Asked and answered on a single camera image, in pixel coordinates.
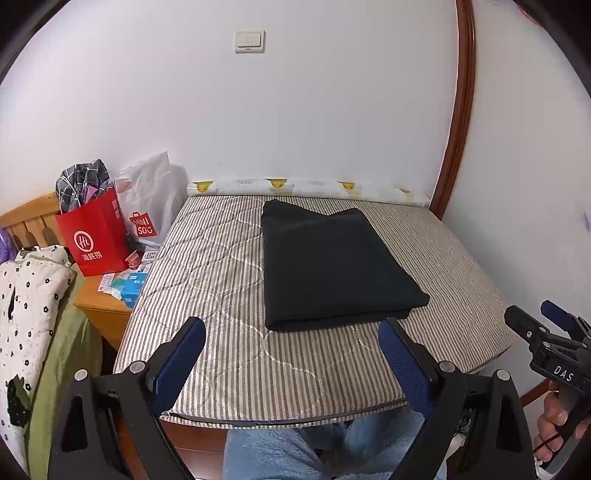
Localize striped bed mattress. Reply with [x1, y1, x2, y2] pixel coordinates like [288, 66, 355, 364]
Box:
[113, 194, 522, 428]

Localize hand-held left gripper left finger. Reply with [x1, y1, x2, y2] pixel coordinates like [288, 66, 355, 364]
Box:
[47, 316, 207, 480]

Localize small blue box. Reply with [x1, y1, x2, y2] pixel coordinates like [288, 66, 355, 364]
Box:
[121, 272, 149, 308]

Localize white light switch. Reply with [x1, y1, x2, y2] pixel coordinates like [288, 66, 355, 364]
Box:
[234, 30, 267, 55]

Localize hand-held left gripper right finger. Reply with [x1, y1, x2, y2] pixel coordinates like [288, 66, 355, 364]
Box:
[378, 318, 536, 480]

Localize person's legs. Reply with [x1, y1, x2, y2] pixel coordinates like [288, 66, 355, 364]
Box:
[224, 408, 446, 480]

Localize wooden headboard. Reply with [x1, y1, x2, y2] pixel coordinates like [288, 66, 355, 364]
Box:
[0, 191, 63, 252]

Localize brown wooden bar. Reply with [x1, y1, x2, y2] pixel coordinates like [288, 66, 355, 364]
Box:
[519, 382, 555, 407]

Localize black sweatshirt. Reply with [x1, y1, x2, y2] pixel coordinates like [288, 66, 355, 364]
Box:
[260, 199, 431, 332]

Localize red paper bag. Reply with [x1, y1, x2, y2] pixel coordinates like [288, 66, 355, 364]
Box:
[55, 187, 132, 278]

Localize grey plaid cloth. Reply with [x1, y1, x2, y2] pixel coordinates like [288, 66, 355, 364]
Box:
[55, 159, 115, 215]

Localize green blanket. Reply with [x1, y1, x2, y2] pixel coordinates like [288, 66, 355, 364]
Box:
[28, 263, 105, 480]

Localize brown wooden door frame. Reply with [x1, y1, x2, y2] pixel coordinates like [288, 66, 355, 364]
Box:
[429, 0, 476, 220]

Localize wooden nightstand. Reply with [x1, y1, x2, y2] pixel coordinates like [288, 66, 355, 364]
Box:
[73, 249, 160, 352]

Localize white duck print cushion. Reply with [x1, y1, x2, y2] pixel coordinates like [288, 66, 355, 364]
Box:
[186, 178, 432, 208]

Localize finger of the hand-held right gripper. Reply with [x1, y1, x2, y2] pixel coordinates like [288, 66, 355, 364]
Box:
[504, 305, 555, 350]
[540, 300, 591, 337]

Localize white paper packet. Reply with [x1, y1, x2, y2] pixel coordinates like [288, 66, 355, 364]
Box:
[98, 272, 125, 296]

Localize person's right hand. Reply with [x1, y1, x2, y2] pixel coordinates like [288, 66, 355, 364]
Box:
[533, 392, 568, 463]

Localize white plastic bag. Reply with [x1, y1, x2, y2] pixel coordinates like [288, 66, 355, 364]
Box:
[115, 151, 188, 247]

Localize white floral quilt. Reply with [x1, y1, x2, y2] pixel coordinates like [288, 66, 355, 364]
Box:
[0, 244, 77, 462]

